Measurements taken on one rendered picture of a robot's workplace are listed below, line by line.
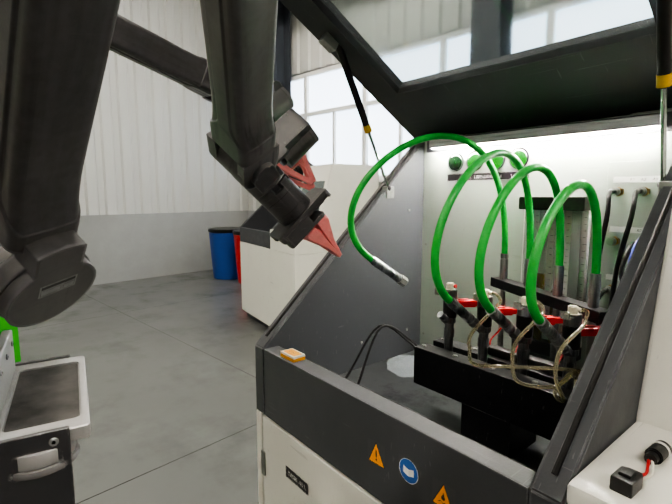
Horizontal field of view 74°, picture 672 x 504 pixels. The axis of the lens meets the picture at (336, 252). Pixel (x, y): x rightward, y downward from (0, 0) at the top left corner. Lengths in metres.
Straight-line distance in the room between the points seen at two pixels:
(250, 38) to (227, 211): 7.72
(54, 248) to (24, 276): 0.03
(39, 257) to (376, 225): 0.92
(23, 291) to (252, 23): 0.28
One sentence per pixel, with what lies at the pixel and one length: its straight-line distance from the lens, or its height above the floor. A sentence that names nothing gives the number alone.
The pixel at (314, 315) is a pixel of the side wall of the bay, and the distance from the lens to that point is 1.10.
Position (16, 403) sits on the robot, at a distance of 0.70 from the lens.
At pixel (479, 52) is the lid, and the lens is 1.07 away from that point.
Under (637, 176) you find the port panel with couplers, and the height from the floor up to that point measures 1.33.
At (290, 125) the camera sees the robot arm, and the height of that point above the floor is 1.39.
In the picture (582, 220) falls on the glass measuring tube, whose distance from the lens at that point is 1.09.
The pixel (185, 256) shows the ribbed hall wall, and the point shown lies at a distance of 7.77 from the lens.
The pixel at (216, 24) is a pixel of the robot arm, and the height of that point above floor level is 1.43.
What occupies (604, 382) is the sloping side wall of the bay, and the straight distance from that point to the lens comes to 0.68.
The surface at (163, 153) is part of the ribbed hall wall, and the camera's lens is 7.62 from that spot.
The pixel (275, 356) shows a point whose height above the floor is 0.95.
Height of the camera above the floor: 1.29
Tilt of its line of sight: 7 degrees down
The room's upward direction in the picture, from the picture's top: straight up
